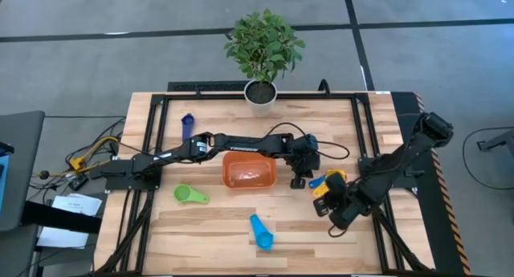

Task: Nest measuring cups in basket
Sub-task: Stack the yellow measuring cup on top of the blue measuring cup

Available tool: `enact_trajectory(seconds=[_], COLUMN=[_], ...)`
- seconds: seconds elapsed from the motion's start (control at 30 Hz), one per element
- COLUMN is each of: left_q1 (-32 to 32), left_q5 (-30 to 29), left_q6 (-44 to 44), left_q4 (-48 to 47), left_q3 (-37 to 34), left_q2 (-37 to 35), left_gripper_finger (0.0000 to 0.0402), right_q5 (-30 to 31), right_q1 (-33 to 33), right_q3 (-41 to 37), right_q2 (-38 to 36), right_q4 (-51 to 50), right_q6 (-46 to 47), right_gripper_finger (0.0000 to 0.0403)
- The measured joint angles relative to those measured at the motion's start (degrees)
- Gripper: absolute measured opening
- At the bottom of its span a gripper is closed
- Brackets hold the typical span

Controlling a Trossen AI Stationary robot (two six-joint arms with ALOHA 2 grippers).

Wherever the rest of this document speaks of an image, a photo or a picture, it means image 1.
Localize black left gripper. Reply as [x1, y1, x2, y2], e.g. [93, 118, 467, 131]
[285, 132, 322, 190]

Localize small indigo measuring cup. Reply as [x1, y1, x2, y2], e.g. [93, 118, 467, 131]
[181, 112, 196, 142]

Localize black ribbed mat strip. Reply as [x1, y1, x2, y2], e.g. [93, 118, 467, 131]
[167, 80, 250, 92]

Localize light blue measuring cup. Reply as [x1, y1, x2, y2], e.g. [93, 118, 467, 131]
[249, 214, 275, 252]

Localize black aluminium table frame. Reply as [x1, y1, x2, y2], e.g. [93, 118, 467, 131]
[94, 91, 433, 276]

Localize white paper sheet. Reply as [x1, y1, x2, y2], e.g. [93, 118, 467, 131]
[51, 193, 104, 217]
[36, 226, 90, 250]

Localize black desk bar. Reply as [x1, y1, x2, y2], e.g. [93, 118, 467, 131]
[22, 200, 101, 234]

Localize black mat with hazard stripe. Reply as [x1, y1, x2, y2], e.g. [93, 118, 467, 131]
[391, 91, 471, 276]

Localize orange plastic basket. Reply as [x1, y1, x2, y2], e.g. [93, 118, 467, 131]
[222, 151, 278, 189]

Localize blue box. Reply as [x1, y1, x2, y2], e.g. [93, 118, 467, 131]
[0, 154, 10, 214]

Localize yellow cable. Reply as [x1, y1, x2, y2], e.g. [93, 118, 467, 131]
[67, 135, 121, 172]

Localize yellow measuring cup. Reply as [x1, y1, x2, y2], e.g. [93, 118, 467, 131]
[312, 169, 347, 198]

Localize black looped floor cable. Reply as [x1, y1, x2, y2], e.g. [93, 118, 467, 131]
[461, 126, 514, 190]

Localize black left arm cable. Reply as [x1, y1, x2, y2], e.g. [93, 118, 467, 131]
[264, 121, 351, 161]

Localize grey stand leg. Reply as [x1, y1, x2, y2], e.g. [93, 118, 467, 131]
[476, 128, 514, 157]

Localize grey desk top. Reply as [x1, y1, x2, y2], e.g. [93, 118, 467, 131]
[0, 110, 46, 233]

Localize green measuring cup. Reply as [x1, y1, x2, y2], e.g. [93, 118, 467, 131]
[173, 184, 210, 205]

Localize green plant in white pot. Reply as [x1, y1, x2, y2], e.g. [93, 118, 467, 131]
[223, 8, 307, 118]

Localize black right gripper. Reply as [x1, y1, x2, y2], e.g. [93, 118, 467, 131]
[312, 173, 369, 232]

